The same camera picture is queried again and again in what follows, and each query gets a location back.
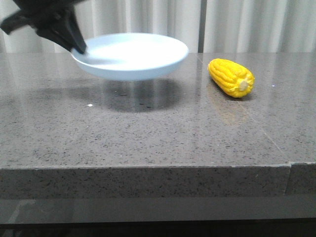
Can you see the light blue round plate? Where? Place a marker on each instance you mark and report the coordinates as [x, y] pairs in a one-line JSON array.
[[131, 56]]

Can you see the yellow corn cob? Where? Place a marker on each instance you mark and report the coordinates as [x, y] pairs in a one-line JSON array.
[[234, 79]]

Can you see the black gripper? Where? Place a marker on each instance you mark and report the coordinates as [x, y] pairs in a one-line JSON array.
[[40, 14]]

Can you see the white pleated curtain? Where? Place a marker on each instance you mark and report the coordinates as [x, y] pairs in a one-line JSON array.
[[208, 25]]

